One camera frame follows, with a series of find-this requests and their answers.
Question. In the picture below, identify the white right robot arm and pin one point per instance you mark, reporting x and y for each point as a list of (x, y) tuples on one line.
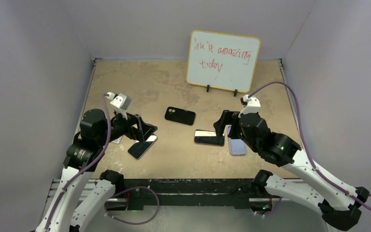
[(335, 201)]

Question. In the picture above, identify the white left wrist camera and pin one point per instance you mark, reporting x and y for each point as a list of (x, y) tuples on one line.
[(120, 103)]

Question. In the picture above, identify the yellow framed whiteboard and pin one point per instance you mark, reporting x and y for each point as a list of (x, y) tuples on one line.
[(221, 60)]

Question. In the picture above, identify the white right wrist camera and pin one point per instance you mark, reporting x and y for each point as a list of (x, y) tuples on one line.
[(250, 105)]

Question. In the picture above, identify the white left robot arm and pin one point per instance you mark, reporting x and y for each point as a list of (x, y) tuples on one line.
[(66, 213)]

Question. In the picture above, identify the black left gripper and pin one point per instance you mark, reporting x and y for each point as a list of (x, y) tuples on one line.
[(146, 129)]

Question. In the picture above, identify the purple phone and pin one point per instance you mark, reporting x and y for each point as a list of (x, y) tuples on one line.
[(207, 137)]

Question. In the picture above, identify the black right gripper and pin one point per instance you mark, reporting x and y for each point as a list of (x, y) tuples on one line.
[(227, 118)]

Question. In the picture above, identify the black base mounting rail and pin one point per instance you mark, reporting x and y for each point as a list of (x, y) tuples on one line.
[(240, 193)]

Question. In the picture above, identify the lavender phone case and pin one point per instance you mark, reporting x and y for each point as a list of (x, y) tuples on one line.
[(237, 147)]

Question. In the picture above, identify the silver phone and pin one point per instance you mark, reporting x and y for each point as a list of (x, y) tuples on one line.
[(138, 149)]

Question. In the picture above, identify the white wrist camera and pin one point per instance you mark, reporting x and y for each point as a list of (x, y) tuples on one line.
[(250, 105), (120, 103)]

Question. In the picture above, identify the small white card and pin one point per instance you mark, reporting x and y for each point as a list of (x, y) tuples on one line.
[(118, 140)]

